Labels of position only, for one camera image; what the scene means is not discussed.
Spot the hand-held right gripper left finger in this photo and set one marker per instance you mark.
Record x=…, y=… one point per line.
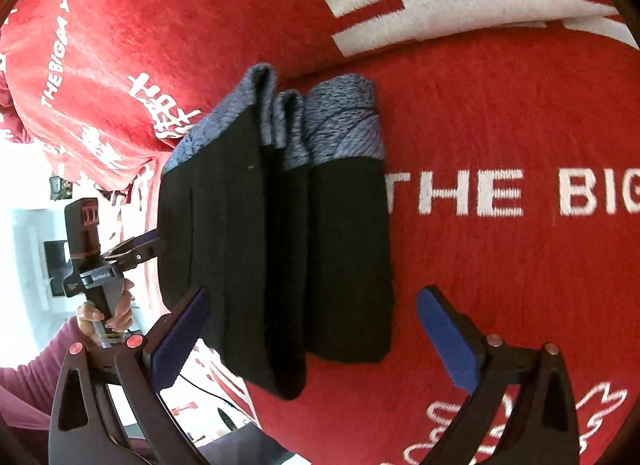
x=175, y=340

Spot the grey cloth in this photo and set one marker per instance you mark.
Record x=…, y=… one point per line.
x=240, y=445

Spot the person's left hand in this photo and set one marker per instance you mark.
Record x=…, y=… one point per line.
x=122, y=312

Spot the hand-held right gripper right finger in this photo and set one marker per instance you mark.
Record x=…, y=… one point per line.
x=447, y=340

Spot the person's left forearm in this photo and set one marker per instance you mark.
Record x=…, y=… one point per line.
x=35, y=375

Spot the black appliance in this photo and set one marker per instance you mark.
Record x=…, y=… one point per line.
x=55, y=260

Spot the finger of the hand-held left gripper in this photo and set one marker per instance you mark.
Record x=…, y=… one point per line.
x=142, y=240
x=135, y=257

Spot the red printed blanket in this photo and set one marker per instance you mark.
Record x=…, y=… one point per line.
x=500, y=120

